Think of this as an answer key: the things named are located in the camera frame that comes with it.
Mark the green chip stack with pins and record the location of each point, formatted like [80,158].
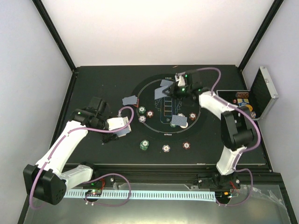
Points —
[144,144]

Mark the red chip stack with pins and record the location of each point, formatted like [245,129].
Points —
[186,145]

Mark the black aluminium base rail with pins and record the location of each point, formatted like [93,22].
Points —
[151,175]

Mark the red chips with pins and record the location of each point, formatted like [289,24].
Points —
[192,116]
[149,114]

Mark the right controller circuit board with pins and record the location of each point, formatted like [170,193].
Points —
[226,194]

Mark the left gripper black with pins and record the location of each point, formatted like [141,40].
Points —
[109,137]

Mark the blue-backed playing card deck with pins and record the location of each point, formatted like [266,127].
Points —
[123,132]

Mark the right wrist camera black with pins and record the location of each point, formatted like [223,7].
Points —
[194,79]

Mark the dealt cards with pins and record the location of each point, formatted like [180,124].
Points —
[179,120]
[158,92]
[132,100]

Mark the round black poker mat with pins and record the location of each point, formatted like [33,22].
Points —
[164,108]

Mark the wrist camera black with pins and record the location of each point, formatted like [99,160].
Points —
[194,79]
[98,104]

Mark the white slotted cable duct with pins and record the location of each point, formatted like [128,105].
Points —
[146,195]

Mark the boxed card deck in case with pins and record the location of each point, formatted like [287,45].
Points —
[242,102]

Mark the controller circuit board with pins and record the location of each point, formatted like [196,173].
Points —
[93,192]
[226,194]

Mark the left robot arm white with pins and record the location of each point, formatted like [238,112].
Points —
[46,180]

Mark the left controller circuit board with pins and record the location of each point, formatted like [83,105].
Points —
[93,192]

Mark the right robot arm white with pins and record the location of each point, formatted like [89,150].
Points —
[238,130]

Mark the red triangular all-in button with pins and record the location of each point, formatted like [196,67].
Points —
[137,104]

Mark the yellow round button in case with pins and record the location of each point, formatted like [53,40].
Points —
[250,107]

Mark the brown chips row in case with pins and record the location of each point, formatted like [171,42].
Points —
[242,94]

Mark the aluminium poker case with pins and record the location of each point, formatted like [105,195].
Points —
[262,94]

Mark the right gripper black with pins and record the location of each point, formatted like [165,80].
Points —
[172,89]

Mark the purple chips row in case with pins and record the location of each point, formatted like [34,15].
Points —
[253,114]

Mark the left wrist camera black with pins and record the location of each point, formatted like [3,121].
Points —
[98,104]

